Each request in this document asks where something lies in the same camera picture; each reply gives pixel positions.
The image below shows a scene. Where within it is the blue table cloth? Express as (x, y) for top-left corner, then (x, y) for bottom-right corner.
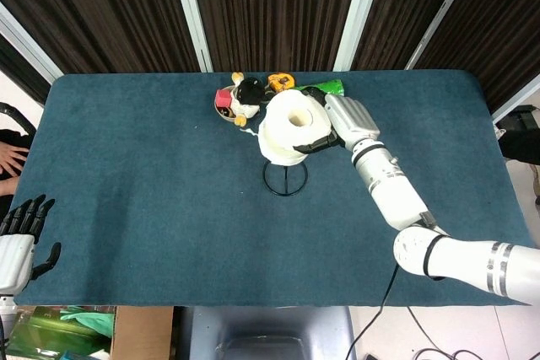
(12, 70), (533, 307)

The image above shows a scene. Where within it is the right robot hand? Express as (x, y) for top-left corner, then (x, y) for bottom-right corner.
(292, 85), (381, 155)

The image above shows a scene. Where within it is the black wire roll holder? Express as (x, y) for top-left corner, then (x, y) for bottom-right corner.
(262, 159), (309, 197)

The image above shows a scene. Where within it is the person's hand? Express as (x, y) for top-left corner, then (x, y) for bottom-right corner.
(0, 142), (30, 192)

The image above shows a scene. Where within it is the green plastic bottle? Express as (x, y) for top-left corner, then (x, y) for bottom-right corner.
(300, 79), (346, 98)

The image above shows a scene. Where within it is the black hose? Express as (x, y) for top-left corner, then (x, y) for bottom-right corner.
(0, 102), (37, 137)

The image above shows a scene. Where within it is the cardboard box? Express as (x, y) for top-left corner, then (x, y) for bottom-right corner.
(110, 305), (175, 360)

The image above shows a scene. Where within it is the black and white plush toy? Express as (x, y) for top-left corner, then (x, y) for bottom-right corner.
(229, 72), (271, 127)

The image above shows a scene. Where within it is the orange yellow tape measure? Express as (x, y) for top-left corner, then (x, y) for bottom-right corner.
(267, 73), (297, 94)

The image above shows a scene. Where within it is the green plastic bag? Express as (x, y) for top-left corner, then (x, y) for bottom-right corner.
(7, 305), (117, 360)

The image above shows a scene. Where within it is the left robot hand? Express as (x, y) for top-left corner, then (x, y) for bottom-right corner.
(0, 194), (62, 296)

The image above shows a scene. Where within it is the black cable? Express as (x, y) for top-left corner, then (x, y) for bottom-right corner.
(343, 265), (503, 360)

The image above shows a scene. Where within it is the white toilet paper roll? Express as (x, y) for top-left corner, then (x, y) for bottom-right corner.
(240, 89), (332, 167)

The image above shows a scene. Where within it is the small bowl with blocks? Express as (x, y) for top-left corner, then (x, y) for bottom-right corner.
(214, 85), (237, 124)

